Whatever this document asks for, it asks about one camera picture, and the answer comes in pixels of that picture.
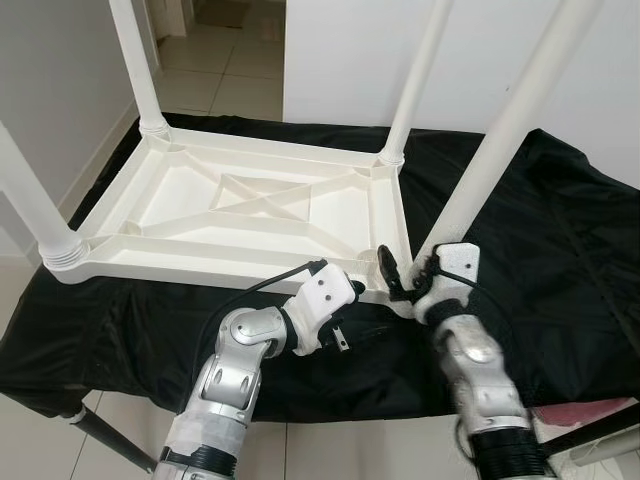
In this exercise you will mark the white plastic table top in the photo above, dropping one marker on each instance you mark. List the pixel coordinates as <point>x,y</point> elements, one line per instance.
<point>200,190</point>

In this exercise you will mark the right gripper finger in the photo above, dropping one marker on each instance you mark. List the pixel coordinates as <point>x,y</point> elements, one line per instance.
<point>389,272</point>

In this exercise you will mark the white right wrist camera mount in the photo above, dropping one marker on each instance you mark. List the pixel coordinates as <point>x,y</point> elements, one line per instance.
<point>458,262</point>

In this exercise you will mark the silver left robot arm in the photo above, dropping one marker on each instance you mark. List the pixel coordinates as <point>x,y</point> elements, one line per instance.
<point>235,370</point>

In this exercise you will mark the white door frame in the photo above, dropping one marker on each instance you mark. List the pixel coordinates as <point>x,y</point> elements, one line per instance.
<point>175,14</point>

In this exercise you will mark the black stand leg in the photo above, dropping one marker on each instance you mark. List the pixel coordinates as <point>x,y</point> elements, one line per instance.
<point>110,438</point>

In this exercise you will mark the black cloth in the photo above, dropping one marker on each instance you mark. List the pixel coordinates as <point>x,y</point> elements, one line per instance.
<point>560,300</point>

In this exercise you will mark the black pole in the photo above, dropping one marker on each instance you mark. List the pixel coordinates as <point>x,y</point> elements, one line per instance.
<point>595,430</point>

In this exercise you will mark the pink cushion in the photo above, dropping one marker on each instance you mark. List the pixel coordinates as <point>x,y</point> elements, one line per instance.
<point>585,412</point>

